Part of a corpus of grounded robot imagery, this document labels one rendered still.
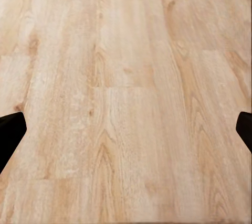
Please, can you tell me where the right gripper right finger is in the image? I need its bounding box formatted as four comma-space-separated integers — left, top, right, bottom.
236, 112, 252, 153

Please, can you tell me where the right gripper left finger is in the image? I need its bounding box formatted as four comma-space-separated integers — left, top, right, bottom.
0, 112, 27, 174

